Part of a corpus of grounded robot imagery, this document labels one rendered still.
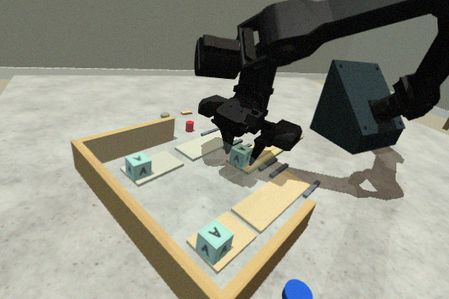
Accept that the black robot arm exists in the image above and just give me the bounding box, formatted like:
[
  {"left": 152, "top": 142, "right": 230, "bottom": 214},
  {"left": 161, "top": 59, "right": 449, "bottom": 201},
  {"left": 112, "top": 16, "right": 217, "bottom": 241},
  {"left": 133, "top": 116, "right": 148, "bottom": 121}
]
[{"left": 194, "top": 0, "right": 449, "bottom": 137}]

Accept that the light green letter block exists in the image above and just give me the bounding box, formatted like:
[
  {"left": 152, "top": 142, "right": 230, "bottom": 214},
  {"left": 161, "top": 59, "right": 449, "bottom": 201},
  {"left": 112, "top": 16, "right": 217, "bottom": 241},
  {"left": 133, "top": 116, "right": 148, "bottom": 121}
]
[{"left": 235, "top": 143, "right": 252, "bottom": 156}]

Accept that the blue cylinder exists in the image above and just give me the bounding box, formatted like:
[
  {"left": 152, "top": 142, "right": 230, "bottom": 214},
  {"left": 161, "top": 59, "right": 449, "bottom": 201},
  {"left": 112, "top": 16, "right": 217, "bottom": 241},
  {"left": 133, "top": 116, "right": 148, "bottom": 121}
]
[{"left": 282, "top": 279, "right": 313, "bottom": 299}]

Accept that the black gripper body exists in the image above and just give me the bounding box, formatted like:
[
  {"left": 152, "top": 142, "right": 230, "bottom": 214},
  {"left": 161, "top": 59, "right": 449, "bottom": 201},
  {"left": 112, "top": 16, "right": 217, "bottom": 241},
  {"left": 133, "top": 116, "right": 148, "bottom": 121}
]
[{"left": 198, "top": 79, "right": 303, "bottom": 151}]

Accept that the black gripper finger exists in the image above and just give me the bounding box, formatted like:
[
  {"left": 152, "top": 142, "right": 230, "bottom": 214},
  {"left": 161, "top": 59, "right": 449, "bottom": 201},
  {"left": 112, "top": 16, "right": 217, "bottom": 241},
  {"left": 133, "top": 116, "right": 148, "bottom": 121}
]
[
  {"left": 211, "top": 118, "right": 234, "bottom": 145},
  {"left": 251, "top": 135, "right": 272, "bottom": 159}
]

